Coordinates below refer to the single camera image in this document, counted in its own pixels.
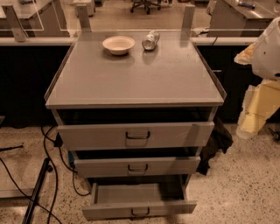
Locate grey middle drawer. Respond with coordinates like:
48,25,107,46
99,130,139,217
74,157,200,178

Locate left grey support post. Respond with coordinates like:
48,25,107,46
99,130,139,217
2,5,28,42

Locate white bowl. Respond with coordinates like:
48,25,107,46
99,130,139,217
102,36,135,55

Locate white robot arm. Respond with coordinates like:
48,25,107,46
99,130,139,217
234,17,280,139

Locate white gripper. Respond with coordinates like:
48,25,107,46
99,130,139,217
234,43,280,139

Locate black metal bar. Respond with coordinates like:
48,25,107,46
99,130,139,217
22,157,50,224

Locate grey drawer cabinet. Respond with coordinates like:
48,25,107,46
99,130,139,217
45,31,226,184

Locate grey support post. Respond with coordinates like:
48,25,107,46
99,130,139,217
182,4,195,31
76,4,91,32
2,5,28,42

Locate background steel table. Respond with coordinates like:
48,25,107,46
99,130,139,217
207,0,280,37

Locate grey bottom drawer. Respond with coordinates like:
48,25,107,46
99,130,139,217
82,180,196,221

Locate black floor cable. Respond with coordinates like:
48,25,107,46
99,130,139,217
0,157,47,222
39,125,63,224

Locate middle grey support post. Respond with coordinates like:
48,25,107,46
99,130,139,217
76,4,91,32

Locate grey drawer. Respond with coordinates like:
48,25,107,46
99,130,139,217
82,180,196,221
58,122,214,151
74,157,200,178

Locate grey top drawer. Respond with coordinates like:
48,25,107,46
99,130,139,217
58,122,214,151

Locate right grey support post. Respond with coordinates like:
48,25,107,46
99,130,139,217
182,4,195,31

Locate black office chair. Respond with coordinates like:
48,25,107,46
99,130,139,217
130,0,161,15

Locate crushed silver can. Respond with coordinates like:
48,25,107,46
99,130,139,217
142,30,160,51

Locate black cloth on floor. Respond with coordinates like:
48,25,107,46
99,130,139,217
196,117,234,175

